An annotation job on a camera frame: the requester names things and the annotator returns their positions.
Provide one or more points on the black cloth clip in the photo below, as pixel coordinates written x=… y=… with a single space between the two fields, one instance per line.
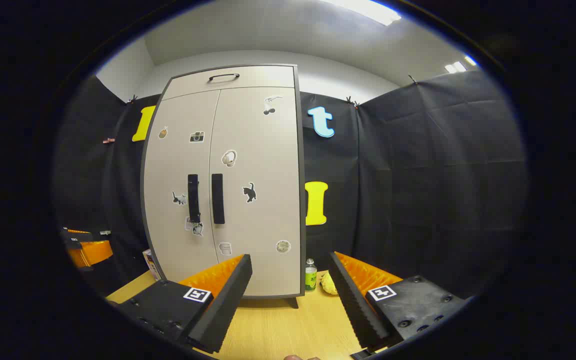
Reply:
x=412 y=78
x=131 y=99
x=352 y=101

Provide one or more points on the beige double-door shoe cabinet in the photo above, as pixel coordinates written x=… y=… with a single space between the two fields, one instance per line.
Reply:
x=302 y=225

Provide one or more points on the beige door with headphone sticker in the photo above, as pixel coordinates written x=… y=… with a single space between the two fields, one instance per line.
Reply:
x=263 y=150

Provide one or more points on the black backdrop cloth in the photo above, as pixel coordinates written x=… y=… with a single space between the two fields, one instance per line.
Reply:
x=418 y=175

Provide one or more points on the beige cabinet drawer front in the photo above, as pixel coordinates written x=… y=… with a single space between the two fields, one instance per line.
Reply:
x=268 y=77

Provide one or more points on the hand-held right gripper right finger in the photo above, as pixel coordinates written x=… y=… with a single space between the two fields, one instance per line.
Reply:
x=355 y=305

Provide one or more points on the beige door with camera sticker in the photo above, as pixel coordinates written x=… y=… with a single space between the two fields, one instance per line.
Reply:
x=168 y=165

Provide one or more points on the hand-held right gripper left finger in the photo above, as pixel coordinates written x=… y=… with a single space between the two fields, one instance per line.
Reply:
x=223 y=305

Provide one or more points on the small green bottle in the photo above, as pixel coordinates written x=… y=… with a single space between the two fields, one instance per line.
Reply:
x=310 y=280

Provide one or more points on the long ceiling light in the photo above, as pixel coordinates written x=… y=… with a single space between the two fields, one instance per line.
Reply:
x=368 y=10

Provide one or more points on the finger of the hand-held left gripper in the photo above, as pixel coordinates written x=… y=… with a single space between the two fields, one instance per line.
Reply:
x=93 y=252
x=70 y=243

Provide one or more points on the yellow bumpy toy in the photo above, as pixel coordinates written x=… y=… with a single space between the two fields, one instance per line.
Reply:
x=329 y=284

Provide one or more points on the small printed carton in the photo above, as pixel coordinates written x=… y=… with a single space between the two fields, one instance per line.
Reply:
x=151 y=264

